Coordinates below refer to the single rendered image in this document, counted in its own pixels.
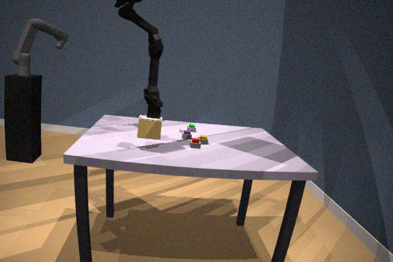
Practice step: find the purple button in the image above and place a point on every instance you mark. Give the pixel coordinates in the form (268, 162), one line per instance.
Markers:
(186, 135)

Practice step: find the red button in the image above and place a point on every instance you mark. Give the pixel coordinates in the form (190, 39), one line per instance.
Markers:
(195, 143)

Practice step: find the yellow button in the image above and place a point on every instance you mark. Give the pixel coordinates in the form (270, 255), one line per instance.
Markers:
(203, 139)

